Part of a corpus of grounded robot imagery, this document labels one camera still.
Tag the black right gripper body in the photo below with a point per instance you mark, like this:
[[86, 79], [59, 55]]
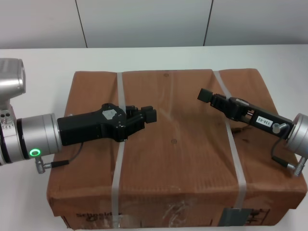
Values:
[[264, 120]]

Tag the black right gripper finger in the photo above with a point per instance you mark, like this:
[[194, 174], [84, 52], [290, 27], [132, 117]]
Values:
[[205, 95], [221, 109]]

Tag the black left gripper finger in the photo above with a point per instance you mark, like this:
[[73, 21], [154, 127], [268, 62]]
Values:
[[148, 108], [150, 116]]

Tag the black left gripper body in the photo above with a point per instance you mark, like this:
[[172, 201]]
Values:
[[84, 127]]

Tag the brown cardboard box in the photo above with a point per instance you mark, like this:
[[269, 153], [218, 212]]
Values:
[[180, 163]]

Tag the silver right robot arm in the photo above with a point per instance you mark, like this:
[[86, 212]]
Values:
[[299, 137]]

